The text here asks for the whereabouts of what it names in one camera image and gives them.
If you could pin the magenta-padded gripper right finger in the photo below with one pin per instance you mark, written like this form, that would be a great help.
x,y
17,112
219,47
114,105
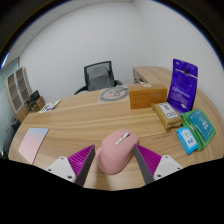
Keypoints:
x,y
168,166

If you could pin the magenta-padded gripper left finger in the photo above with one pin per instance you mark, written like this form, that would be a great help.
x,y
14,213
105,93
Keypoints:
x,y
60,166

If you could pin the pink computer mouse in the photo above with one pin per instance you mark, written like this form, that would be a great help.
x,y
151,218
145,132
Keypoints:
x,y
116,151

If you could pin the pink-blue gradient mouse pad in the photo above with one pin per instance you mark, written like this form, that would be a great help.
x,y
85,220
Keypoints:
x,y
32,143

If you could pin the blue wipes packet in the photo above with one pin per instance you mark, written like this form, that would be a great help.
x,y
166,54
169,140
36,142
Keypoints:
x,y
186,140

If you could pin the green packet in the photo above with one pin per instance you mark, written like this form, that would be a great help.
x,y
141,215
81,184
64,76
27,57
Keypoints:
x,y
201,128

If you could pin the tan snack packet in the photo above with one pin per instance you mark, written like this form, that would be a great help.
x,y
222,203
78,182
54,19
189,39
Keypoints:
x,y
167,115

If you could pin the black padded chair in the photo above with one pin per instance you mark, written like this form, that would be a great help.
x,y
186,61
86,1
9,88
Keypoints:
x,y
9,133

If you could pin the colourful sticker sheet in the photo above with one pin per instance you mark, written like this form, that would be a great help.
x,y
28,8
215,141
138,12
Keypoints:
x,y
50,106

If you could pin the small brown carton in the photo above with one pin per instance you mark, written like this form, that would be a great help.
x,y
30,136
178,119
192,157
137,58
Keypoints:
x,y
27,106

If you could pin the brown cardboard box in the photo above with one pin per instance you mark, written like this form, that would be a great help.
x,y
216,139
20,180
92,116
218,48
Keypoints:
x,y
146,96

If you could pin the purple standing pouch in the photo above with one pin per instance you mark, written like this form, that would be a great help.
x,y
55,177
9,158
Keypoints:
x,y
182,86

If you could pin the wooden shelf unit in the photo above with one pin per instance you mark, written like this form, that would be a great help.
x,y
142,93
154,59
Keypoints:
x,y
18,91

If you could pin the grey circle-print sheet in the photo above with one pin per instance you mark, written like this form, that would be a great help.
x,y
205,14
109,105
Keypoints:
x,y
113,94

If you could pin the wooden side desk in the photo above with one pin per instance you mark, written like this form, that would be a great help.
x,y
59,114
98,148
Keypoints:
x,y
151,73

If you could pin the black mesh office chair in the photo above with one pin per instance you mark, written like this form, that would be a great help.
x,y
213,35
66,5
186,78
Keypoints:
x,y
98,76

